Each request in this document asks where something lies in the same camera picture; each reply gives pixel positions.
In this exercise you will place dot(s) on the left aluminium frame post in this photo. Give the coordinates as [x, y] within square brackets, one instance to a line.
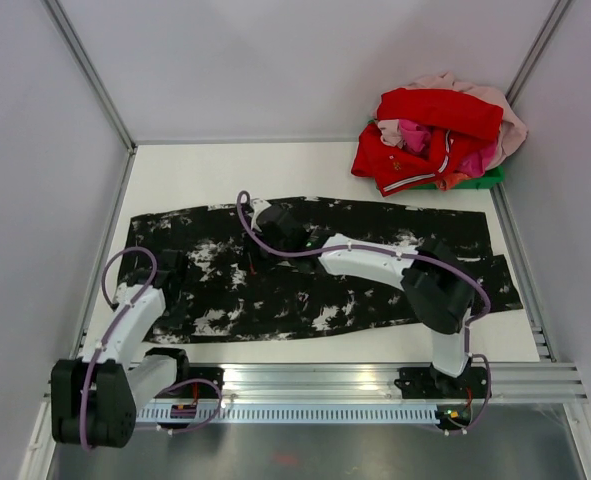
[74, 44]

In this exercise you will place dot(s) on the aluminium mounting rail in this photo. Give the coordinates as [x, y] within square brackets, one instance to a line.
[352, 383]

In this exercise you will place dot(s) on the white slotted cable duct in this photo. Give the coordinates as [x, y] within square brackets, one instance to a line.
[246, 413]

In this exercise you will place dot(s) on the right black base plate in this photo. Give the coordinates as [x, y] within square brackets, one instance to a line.
[427, 383]

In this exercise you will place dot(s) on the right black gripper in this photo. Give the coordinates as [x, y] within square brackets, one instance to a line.
[270, 263]

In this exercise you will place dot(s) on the aluminium frame post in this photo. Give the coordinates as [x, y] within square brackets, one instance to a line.
[74, 44]
[545, 35]

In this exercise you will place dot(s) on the magenta pink trousers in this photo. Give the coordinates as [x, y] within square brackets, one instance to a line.
[416, 138]

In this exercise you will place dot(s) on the red trousers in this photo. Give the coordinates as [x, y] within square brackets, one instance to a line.
[461, 123]

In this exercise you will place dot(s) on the light pink trousers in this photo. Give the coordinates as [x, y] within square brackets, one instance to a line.
[512, 133]

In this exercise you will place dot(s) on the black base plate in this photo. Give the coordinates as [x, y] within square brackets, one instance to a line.
[427, 383]
[204, 383]

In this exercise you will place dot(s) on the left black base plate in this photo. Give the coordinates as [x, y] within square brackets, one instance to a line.
[204, 383]

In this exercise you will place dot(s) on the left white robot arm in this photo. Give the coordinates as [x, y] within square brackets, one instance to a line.
[95, 397]

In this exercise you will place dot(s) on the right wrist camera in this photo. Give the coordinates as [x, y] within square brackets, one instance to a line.
[258, 206]

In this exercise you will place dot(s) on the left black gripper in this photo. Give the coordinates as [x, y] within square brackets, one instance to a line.
[179, 310]

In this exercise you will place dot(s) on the right aluminium frame post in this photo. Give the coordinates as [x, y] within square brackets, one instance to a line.
[545, 35]

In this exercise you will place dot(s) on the black white-splattered trousers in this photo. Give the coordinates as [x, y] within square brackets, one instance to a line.
[234, 293]

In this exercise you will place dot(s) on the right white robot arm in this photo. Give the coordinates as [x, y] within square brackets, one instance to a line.
[439, 291]

